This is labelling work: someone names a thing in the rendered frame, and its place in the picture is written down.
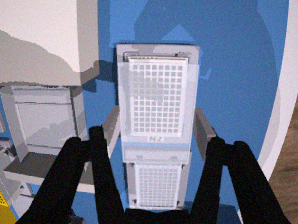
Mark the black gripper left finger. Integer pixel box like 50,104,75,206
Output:
15,105,128,224

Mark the blue bench mat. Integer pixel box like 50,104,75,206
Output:
82,0,289,161

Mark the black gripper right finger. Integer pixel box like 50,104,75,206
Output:
187,107,291,224

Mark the blue open-top bin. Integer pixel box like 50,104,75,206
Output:
183,206,242,224

